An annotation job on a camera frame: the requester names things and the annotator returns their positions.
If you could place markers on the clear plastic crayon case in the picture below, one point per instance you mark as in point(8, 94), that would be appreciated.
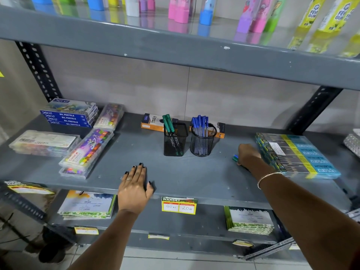
point(109, 116)
point(88, 149)
point(42, 141)

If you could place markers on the person's right fingers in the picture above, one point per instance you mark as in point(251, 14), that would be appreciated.
point(240, 162)

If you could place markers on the white textured packet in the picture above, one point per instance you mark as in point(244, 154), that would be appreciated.
point(353, 141)

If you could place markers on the person's left hand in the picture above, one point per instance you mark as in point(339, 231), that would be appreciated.
point(132, 195)

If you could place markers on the green ballpoint pen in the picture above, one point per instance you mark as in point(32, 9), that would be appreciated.
point(170, 123)
point(166, 125)
point(234, 158)

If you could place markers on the bunch of blue pens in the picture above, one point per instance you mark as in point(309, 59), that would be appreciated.
point(200, 126)

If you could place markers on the person's right hand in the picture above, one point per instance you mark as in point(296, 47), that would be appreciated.
point(249, 156)

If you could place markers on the black slotted rack upright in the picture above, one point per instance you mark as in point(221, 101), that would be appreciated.
point(22, 203)
point(267, 249)
point(315, 109)
point(39, 70)

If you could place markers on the yellow price label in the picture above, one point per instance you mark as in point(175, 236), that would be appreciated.
point(179, 205)
point(243, 243)
point(86, 230)
point(28, 188)
point(159, 237)

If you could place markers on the grey metal shelf board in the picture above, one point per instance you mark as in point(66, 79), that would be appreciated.
point(197, 223)
point(168, 50)
point(197, 177)

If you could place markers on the person's left forearm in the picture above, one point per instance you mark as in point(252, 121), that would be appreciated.
point(112, 241)

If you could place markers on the orange pen box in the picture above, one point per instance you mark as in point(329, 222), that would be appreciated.
point(220, 130)
point(152, 122)

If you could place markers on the yellow glue bottle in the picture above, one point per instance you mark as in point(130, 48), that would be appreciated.
point(334, 18)
point(310, 14)
point(355, 14)

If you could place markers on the round black mesh pen holder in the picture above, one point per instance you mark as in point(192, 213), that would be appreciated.
point(202, 144)

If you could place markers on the person's left thumb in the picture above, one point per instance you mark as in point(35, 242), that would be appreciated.
point(150, 190)

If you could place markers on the person's left little finger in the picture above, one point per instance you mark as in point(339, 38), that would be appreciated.
point(127, 179)

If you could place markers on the person's right forearm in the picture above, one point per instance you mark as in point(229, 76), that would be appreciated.
point(303, 219)

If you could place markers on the person's left middle finger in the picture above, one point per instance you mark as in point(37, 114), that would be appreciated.
point(139, 174)

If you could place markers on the stack of green drawing books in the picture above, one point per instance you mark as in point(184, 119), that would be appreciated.
point(250, 220)
point(87, 205)

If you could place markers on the thin metal bangle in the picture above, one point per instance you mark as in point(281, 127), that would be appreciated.
point(267, 176)

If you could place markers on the square black mesh pen holder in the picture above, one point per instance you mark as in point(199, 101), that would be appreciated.
point(175, 143)

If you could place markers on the stack of blue yellow packets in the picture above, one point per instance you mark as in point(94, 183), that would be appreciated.
point(298, 154)

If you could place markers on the blue oil pastel box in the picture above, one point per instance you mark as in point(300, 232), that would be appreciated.
point(71, 125)
point(70, 121)
point(67, 117)
point(71, 105)

